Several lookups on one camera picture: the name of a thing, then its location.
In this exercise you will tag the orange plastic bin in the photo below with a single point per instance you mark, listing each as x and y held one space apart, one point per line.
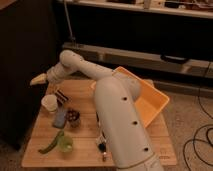
151 98

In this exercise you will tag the metal pole stand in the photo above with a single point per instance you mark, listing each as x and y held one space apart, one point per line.
72 37

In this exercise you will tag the green bean pod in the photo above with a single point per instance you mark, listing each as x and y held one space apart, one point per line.
52 144

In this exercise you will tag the white paper cup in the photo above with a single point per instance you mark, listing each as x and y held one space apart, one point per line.
50 102

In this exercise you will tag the dark patterned cup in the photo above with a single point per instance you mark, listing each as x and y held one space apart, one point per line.
73 117

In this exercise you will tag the striped brown chocolate block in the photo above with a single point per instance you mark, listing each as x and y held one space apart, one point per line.
61 97

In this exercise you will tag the low wooden shelf rail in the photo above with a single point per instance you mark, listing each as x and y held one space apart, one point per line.
140 60

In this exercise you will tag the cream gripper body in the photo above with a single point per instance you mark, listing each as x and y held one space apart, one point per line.
40 79

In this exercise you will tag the green plastic cup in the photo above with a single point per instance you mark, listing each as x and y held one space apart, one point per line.
65 144

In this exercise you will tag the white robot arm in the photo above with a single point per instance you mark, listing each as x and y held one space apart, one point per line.
131 148

